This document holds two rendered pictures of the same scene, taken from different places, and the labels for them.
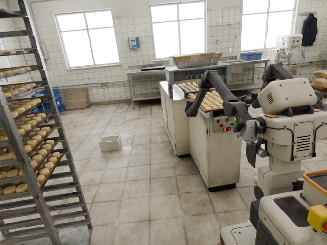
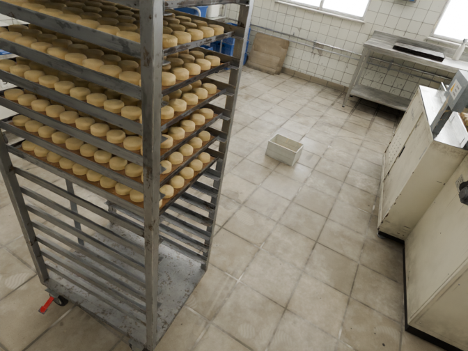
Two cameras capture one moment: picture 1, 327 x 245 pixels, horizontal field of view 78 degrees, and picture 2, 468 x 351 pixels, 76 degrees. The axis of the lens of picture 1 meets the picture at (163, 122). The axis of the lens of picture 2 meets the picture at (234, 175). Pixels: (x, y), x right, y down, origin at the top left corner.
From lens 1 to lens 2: 38 cm
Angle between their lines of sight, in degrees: 25
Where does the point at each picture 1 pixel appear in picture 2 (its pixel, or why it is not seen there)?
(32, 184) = (150, 208)
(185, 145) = (406, 223)
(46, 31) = not seen: outside the picture
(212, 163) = (448, 299)
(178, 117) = (425, 175)
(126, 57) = (379, 12)
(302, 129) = not seen: outside the picture
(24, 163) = (150, 174)
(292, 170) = not seen: outside the picture
